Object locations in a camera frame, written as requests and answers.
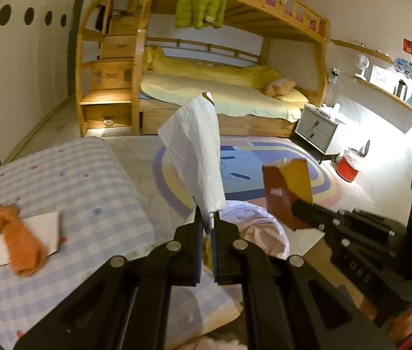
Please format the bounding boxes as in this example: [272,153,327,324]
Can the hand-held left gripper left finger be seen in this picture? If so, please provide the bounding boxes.
[13,206,205,350]

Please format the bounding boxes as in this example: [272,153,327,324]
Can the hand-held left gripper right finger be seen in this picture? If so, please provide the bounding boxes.
[209,217,398,350]

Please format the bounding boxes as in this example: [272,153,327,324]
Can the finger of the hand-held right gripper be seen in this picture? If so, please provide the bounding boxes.
[291,198,408,243]

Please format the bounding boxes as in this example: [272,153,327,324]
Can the brown paper box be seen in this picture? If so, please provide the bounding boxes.
[262,158,314,231]

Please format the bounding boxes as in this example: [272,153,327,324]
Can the white plastic bag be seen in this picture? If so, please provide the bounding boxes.
[157,91,227,227]

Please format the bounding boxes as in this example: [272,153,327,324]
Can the red trash bin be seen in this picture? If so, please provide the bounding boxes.
[335,140,371,183]

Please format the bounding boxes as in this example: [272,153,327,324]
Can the person's right hand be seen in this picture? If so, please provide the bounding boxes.
[383,306,412,343]

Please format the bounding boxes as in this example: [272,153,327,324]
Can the brown cardboard sheet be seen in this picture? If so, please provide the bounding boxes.
[300,239,378,319]

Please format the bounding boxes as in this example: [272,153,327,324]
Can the oval pastel rug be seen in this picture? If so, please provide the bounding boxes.
[153,135,342,220]

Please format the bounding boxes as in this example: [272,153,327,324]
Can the grey nightstand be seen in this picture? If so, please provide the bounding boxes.
[295,104,346,163]

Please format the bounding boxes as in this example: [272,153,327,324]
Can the papers on nightstand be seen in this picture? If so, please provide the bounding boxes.
[318,102,342,118]

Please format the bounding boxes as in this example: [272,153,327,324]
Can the checkered blue bed mattress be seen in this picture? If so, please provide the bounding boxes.
[0,136,244,350]

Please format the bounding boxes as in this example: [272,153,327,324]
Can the beige plush toy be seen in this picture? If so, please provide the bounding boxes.
[262,78,296,99]

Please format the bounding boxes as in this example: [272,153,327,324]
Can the pale yellow mattress sheet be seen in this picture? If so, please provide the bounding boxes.
[139,71,311,123]

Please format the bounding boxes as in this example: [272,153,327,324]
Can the white box with red print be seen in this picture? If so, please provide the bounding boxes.
[369,64,404,90]

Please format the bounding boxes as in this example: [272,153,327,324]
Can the white paper tissue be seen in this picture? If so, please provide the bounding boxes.
[0,211,61,267]

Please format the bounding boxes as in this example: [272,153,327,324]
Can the white desk fan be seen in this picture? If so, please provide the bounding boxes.
[354,54,369,81]

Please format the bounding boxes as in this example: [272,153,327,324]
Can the orange plush toy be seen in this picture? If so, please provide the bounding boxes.
[0,204,47,277]

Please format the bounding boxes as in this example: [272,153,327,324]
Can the yellow quilt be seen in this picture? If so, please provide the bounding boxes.
[144,45,280,89]

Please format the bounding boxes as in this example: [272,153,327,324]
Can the wooden bunk bed staircase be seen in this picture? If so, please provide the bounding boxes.
[75,0,149,138]

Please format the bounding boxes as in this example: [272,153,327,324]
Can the wooden bunk bed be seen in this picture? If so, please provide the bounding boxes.
[133,0,333,140]

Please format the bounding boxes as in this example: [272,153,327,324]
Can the green puffer jacket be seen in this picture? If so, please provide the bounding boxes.
[174,0,228,30]

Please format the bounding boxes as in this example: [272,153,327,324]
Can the white wardrobe with round holes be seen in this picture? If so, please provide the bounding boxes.
[0,0,74,122]

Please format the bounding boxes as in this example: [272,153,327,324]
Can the wooden wall shelf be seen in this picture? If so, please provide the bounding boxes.
[351,75,412,118]
[329,38,395,63]

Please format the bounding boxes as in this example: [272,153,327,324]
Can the blue wall decoration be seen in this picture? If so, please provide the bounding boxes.
[393,57,412,81]

